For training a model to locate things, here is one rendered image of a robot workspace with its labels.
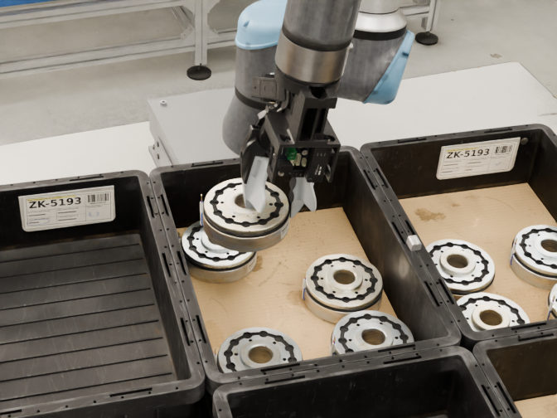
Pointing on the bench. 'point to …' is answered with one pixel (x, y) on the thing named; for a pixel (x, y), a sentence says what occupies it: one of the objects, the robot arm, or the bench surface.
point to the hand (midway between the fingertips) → (271, 204)
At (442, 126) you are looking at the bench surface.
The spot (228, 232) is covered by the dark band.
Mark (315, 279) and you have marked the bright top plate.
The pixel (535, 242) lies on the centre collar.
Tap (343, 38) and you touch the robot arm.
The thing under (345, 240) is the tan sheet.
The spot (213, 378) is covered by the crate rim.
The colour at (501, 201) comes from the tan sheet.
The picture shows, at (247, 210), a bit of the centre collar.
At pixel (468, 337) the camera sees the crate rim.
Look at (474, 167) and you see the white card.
